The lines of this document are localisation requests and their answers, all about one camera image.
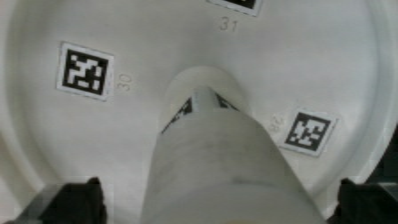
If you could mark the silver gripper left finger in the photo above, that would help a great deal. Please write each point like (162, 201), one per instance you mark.
(77, 207)

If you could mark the white cylindrical table leg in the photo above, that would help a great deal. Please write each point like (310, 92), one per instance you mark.
(221, 179)

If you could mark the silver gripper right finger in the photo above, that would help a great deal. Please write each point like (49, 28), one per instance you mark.
(367, 203)

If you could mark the white round table top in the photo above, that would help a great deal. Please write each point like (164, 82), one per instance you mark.
(107, 58)

